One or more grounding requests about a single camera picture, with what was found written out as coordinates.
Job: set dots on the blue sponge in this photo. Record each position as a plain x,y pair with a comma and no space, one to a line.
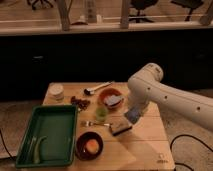
133,115

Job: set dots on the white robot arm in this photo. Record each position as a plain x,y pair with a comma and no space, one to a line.
145,85

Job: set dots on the green plastic cup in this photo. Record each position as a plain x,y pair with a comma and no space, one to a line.
101,113

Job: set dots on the orange bowl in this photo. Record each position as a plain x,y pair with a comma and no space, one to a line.
108,92

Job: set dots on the grey cloth in bowl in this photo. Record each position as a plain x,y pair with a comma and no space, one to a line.
112,100

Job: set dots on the dark brown dried food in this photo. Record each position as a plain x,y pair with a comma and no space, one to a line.
80,103

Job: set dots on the metal fork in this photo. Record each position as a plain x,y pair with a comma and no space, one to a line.
90,123

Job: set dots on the dark eraser block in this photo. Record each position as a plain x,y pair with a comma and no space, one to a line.
119,127

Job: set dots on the white lidded jar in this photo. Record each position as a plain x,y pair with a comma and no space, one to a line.
57,91

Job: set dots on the green plastic tray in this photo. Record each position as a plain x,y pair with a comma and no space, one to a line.
58,123

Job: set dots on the dark brown bowl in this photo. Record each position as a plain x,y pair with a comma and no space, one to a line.
81,151

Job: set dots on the orange fruit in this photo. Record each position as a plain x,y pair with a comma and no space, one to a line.
92,146

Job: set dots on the black office chair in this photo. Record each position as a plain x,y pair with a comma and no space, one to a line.
190,4
34,4
141,5

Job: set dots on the green vegetable in tray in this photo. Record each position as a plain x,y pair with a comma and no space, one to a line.
36,153

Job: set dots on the black office chair left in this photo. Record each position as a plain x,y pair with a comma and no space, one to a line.
34,4

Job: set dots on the black office chair right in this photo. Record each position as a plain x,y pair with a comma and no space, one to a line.
190,4

